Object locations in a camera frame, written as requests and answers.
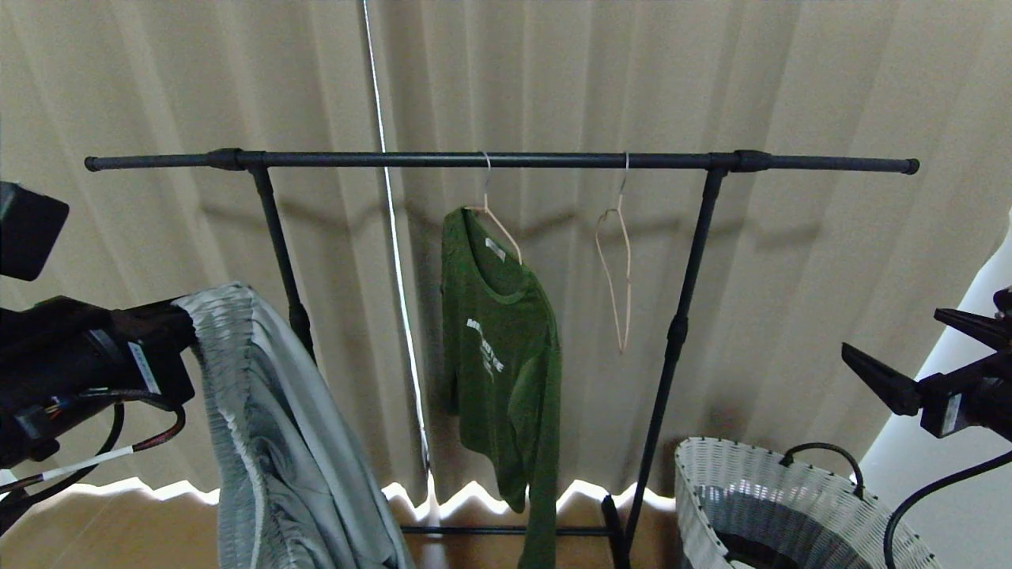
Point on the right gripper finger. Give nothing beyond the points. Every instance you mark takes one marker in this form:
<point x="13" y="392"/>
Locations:
<point x="885" y="387"/>
<point x="980" y="333"/>

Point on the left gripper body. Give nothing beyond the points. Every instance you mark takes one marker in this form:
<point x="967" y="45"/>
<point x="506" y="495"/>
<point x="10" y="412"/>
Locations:
<point x="71" y="363"/>

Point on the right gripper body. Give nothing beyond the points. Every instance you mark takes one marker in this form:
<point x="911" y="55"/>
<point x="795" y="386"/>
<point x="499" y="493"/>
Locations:
<point x="984" y="395"/>

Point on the pink clothes hanger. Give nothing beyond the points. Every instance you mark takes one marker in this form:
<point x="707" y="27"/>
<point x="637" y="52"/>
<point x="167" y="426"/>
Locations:
<point x="506" y="231"/>
<point x="629" y="292"/>

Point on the green long-sleeved shirt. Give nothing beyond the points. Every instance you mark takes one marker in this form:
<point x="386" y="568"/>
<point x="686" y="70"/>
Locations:
<point x="506" y="379"/>

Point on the white laundry basket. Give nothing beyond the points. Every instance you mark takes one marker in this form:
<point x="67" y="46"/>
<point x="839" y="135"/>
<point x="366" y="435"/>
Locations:
<point x="791" y="490"/>

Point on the black clothes rack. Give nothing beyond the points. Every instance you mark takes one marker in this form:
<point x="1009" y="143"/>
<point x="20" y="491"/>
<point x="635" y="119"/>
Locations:
<point x="553" y="160"/>

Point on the beige curtain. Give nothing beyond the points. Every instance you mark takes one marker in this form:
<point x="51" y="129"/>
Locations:
<point x="158" y="79"/>

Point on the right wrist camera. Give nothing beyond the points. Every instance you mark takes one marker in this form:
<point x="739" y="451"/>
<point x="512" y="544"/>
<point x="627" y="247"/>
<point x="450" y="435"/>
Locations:
<point x="1004" y="300"/>

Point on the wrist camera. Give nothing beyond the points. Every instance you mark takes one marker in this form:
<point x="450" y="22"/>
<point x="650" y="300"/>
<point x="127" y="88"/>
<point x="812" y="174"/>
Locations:
<point x="1004" y="300"/>
<point x="32" y="233"/>

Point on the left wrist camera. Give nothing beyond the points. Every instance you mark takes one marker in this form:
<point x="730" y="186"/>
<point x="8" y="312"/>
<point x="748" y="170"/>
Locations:
<point x="32" y="233"/>

